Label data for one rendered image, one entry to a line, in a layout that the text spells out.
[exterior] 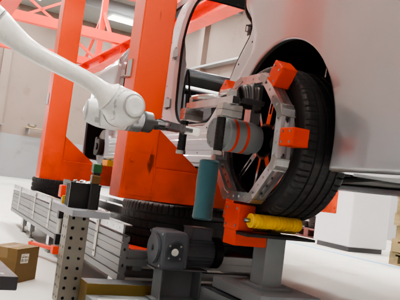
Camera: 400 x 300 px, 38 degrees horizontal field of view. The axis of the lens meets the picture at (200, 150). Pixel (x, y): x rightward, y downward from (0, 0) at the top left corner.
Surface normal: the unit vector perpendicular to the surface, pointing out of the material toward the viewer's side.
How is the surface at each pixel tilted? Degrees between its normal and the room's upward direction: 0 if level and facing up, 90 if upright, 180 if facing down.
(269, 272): 90
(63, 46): 90
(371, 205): 90
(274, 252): 90
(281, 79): 125
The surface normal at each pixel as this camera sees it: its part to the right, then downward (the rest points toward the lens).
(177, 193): 0.44, 0.00
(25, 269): 0.96, 0.11
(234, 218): -0.89, -0.14
